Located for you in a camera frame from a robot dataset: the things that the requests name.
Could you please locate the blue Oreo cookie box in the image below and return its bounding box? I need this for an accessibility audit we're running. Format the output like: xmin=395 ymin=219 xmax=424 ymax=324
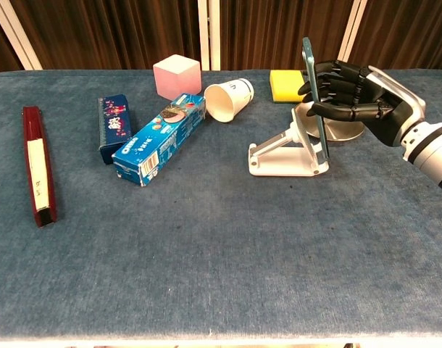
xmin=112 ymin=93 xmax=207 ymax=188

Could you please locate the pink cube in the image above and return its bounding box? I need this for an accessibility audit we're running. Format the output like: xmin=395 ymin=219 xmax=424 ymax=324
xmin=153 ymin=54 xmax=202 ymax=101

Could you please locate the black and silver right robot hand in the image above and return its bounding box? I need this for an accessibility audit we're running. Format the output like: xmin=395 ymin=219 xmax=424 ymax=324
xmin=297 ymin=59 xmax=427 ymax=148

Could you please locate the round stainless steel plate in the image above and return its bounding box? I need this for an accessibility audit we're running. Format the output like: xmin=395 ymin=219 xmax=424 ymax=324
xmin=295 ymin=102 xmax=366 ymax=141

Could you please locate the white folding phone stand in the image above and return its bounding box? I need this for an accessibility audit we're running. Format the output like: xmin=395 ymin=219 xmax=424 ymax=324
xmin=248 ymin=107 xmax=330 ymax=178

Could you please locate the dark red folded fan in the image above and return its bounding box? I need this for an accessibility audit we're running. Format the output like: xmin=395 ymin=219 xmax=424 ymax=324
xmin=22 ymin=105 xmax=58 ymax=228

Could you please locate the blue felt table cover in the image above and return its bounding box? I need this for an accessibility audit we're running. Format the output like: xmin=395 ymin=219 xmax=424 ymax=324
xmin=0 ymin=69 xmax=442 ymax=344

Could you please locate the black smartphone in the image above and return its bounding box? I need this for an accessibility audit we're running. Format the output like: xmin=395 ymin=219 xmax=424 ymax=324
xmin=301 ymin=36 xmax=331 ymax=160

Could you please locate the yellow sponge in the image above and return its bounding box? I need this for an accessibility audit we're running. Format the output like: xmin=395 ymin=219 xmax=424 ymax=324
xmin=270 ymin=70 xmax=311 ymax=104

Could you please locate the dark blue patterned box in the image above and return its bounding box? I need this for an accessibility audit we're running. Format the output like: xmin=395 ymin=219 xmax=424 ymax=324
xmin=97 ymin=94 xmax=135 ymax=165

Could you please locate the white frame post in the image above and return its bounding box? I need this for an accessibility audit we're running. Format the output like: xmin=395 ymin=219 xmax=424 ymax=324
xmin=337 ymin=0 xmax=367 ymax=63
xmin=208 ymin=0 xmax=222 ymax=72
xmin=196 ymin=0 xmax=212 ymax=72
xmin=0 ymin=0 xmax=43 ymax=70

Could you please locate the dark brown pleated curtain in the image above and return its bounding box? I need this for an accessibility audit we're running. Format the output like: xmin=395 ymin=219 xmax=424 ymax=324
xmin=349 ymin=0 xmax=442 ymax=72
xmin=0 ymin=7 xmax=25 ymax=75
xmin=220 ymin=0 xmax=354 ymax=72
xmin=9 ymin=0 xmax=202 ymax=70

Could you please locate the white paper cup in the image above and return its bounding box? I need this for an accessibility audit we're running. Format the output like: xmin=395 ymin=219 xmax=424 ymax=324
xmin=204 ymin=78 xmax=255 ymax=123

